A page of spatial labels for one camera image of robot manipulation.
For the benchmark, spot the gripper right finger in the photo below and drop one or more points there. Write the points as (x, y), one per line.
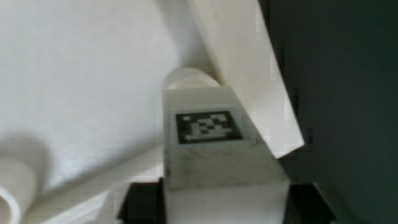
(308, 210)

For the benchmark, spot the white table leg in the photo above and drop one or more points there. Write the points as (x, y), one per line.
(225, 182)

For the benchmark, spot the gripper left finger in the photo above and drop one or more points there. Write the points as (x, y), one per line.
(143, 208)

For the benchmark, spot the white square tabletop part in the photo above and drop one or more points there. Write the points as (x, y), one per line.
(90, 51)

